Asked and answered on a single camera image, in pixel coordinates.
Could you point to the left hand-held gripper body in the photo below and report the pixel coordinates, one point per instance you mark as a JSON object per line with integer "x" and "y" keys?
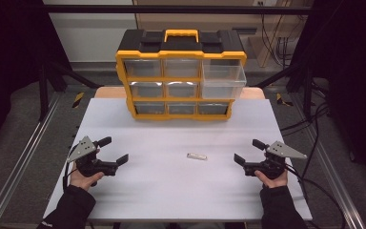
{"x": 83, "y": 149}

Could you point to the person's right hand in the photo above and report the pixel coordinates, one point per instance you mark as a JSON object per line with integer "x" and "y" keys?
{"x": 273, "y": 182}

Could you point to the set of small clear drawers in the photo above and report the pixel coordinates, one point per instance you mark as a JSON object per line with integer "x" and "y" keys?
{"x": 143, "y": 67}

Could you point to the black curtain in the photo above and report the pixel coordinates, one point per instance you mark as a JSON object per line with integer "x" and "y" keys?
{"x": 9, "y": 63}
{"x": 359, "y": 79}

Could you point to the aluminium frame rail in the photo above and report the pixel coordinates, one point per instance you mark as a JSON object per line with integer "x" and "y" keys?
{"x": 333, "y": 178}
{"x": 19, "y": 159}

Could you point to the black horizontal frame bar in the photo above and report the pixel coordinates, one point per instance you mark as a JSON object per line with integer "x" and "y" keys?
{"x": 108, "y": 9}

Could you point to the black metal frame strut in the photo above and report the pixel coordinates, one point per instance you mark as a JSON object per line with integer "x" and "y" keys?
{"x": 44, "y": 92}
{"x": 306, "y": 92}

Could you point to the yellow black drawer organizer cabinet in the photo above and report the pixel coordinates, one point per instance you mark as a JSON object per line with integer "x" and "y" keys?
{"x": 181, "y": 43}

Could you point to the small silver flat stick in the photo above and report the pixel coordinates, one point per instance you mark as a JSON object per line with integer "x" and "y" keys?
{"x": 197, "y": 156}

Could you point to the yellow black hazard tape strip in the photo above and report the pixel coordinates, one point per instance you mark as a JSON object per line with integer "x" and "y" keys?
{"x": 78, "y": 99}
{"x": 281, "y": 100}

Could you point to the person's left hand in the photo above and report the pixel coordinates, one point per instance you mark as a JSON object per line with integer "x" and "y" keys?
{"x": 82, "y": 181}

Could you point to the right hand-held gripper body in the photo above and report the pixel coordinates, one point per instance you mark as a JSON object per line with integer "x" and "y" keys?
{"x": 274, "y": 159}

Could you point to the large clear plastic drawer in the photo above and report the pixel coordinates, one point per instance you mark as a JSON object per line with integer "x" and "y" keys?
{"x": 223, "y": 84}

